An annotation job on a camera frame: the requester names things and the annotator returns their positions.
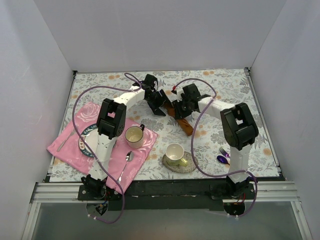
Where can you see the purple fork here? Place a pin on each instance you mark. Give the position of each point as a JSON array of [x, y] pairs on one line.
[[224, 152]]

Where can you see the purple spoon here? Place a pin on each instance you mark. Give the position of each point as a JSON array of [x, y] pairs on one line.
[[222, 160]]

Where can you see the silver spoon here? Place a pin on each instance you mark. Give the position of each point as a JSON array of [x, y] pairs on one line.
[[129, 157]]

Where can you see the orange-brown cloth napkin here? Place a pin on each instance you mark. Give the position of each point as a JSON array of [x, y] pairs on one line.
[[183, 123]]

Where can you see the woven round saucer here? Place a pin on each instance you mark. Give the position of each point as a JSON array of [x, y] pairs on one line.
[[180, 169]]

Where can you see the pink floral placemat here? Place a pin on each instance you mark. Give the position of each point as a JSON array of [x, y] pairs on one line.
[[71, 154]]

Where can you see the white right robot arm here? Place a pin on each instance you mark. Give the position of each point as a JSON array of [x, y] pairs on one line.
[[239, 130]]

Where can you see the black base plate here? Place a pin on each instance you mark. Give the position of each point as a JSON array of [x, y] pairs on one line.
[[166, 195]]

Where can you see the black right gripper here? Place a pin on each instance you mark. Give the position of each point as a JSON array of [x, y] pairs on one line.
[[181, 109]]

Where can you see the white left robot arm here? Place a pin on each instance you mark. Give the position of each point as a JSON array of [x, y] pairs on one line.
[[111, 124]]

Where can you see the aluminium frame rail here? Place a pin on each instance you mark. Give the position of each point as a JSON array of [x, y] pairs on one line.
[[166, 210]]

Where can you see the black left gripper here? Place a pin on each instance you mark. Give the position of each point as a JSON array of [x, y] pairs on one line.
[[157, 100]]

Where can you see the silver fork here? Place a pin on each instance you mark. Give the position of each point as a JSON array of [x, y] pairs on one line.
[[63, 143]]

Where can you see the white plate green rim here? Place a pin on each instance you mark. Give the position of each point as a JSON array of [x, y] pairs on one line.
[[90, 136]]

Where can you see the cream mug black handle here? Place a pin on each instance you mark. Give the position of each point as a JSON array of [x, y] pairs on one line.
[[134, 136]]

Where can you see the pale green teacup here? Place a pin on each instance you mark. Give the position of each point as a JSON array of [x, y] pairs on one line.
[[175, 155]]

